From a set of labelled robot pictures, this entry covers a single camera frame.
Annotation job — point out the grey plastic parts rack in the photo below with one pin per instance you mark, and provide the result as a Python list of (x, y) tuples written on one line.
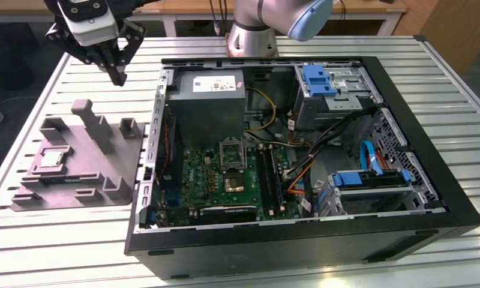
[(89, 168)]

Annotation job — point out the grey power supply unit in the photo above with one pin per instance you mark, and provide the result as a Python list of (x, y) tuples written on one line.
[(209, 114)]

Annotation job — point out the wooden desk with white legs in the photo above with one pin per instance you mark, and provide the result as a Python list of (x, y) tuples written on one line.
[(369, 9)]

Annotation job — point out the wooden cabinet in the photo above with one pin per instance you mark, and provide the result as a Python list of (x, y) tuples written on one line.
[(457, 30)]

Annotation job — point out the hard disk in blue carrier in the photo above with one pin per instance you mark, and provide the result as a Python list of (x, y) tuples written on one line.
[(350, 179)]

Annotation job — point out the metal disk bay cage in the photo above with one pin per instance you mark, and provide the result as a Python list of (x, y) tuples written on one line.
[(345, 103), (385, 193)]

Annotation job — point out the CPU socket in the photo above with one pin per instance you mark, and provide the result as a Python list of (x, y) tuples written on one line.
[(235, 182)]

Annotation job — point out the black open PC case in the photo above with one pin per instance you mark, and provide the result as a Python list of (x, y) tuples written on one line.
[(305, 249)]

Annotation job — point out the CPU with silver lid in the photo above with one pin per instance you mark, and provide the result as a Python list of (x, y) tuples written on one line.
[(53, 159)]

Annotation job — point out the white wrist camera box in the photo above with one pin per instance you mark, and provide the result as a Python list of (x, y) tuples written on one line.
[(97, 31)]

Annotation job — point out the black RAM slot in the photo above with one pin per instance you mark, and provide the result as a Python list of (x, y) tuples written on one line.
[(265, 180), (275, 177)]

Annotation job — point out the green motherboard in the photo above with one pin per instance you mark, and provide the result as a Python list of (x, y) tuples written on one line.
[(201, 180)]

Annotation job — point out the black graphics card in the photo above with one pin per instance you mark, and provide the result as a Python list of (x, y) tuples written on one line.
[(229, 214)]

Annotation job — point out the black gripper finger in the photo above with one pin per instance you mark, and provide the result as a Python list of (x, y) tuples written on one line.
[(66, 49), (137, 36)]

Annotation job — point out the green RAM stick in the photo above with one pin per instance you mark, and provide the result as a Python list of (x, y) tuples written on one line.
[(62, 180)]

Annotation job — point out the empty blue disk carrier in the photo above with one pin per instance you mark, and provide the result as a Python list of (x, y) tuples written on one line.
[(317, 81)]

